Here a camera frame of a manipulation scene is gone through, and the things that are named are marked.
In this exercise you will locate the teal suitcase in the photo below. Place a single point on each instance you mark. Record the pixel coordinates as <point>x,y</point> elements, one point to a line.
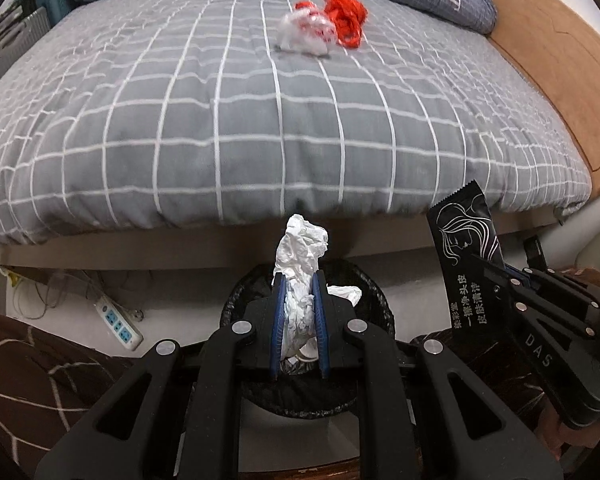
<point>55,0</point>

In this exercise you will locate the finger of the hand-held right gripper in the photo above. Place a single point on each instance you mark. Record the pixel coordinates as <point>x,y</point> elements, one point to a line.
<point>560,282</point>
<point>525,300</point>

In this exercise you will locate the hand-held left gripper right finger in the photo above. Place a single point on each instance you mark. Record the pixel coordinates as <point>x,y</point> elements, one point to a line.
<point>322,321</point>

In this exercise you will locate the white tissue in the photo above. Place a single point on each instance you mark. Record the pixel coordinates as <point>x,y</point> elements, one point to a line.
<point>344,294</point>
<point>300,260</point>

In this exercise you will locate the black trash bin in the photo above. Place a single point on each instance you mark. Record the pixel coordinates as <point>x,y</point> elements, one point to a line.
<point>375,305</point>

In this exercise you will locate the clear plastic bag red print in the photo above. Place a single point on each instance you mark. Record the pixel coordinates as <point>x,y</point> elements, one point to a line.
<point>305,30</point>

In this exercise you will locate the grey checked bed sheet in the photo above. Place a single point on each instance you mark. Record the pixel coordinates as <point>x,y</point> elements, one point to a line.
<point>230,135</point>

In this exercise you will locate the brown patterned cloth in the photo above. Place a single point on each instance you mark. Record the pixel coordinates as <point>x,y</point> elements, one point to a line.
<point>30,385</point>

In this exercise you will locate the grey suitcase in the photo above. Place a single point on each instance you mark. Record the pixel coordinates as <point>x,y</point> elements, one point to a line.
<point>10,50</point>

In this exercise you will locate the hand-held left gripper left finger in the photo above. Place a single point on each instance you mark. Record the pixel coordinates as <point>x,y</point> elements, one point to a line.
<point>278,325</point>

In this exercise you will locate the black sachet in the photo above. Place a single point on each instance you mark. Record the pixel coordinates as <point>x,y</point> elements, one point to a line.
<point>460,240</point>

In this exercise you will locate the white power strip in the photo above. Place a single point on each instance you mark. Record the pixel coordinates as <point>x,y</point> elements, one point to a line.
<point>117,322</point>

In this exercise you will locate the wooden bed frame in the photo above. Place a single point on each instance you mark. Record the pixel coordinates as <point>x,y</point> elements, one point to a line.
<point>555,60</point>

